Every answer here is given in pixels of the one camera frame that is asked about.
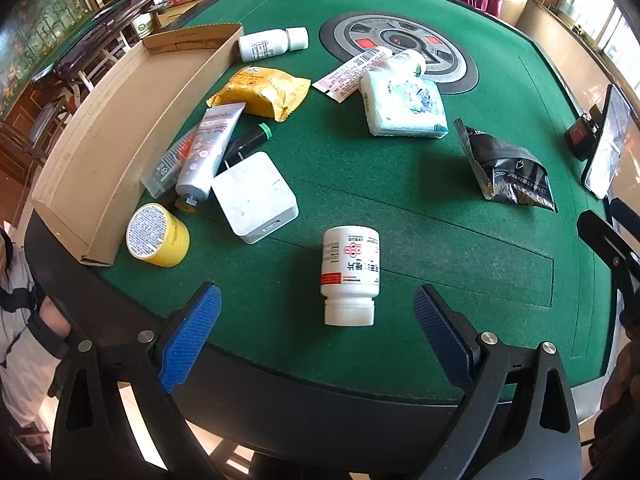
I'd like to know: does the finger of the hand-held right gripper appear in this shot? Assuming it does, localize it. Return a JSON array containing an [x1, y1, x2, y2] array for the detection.
[[576, 210, 640, 328], [609, 197, 640, 233]]

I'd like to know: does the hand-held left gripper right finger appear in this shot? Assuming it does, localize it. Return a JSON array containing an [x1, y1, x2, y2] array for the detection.
[[412, 284, 583, 480]]

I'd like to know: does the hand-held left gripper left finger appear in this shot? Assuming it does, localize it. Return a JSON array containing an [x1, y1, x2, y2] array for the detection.
[[50, 282, 236, 480]]

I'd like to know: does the yellow jar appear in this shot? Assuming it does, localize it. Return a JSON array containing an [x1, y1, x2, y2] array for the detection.
[[126, 203, 191, 268]]

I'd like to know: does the white medicine bottle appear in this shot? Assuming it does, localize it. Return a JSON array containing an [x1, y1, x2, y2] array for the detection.
[[320, 226, 381, 327]]

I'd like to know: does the black snack bag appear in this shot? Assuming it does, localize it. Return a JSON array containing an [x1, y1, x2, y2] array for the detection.
[[453, 118, 558, 213]]

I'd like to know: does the white charger adapter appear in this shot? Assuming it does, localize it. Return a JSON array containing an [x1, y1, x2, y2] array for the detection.
[[211, 150, 299, 245]]

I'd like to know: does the clear plastic blister pack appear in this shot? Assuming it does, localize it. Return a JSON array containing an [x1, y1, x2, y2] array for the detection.
[[141, 122, 201, 199]]

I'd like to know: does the silver hand cream tube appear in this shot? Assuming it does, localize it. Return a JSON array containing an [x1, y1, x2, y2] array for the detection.
[[174, 101, 247, 213]]

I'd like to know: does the black pen with green caps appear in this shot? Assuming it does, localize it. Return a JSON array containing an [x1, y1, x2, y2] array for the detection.
[[222, 122, 273, 166]]

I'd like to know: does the shallow cardboard box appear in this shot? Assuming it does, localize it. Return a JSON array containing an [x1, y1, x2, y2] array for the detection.
[[31, 22, 246, 267]]

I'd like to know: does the light blue tissue pack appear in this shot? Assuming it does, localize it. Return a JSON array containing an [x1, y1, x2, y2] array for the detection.
[[360, 69, 449, 139]]

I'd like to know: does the yellow snack packet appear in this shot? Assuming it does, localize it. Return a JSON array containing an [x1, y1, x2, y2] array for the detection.
[[206, 66, 312, 122]]

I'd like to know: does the white bottle with green label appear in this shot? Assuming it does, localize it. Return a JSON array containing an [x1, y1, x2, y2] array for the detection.
[[382, 50, 427, 78]]

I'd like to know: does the white bottle with white cap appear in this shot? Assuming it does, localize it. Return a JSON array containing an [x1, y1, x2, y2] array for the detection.
[[238, 27, 309, 63]]

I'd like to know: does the person's right forearm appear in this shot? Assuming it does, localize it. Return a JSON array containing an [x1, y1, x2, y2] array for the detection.
[[590, 340, 640, 466]]

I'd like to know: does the smartphone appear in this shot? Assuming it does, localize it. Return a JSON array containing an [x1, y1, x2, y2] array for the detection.
[[581, 84, 633, 200]]

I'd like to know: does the red and black phone stand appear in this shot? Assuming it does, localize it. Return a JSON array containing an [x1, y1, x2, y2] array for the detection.
[[565, 110, 598, 162]]

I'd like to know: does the window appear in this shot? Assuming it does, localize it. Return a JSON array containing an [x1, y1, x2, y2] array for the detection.
[[550, 0, 640, 61]]

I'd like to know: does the round table control panel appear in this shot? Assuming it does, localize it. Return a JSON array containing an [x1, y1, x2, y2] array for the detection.
[[318, 12, 481, 95]]

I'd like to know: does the white and green bucket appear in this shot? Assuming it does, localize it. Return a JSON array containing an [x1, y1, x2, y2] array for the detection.
[[132, 12, 156, 41]]

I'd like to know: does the dark mahjong table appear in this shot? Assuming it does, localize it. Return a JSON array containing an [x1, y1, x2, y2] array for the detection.
[[32, 0, 156, 83]]

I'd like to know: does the wooden side table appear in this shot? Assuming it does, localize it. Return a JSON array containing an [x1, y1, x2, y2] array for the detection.
[[167, 0, 213, 18]]

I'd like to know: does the floral wall painting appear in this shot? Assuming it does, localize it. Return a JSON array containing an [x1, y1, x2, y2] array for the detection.
[[0, 0, 96, 121]]

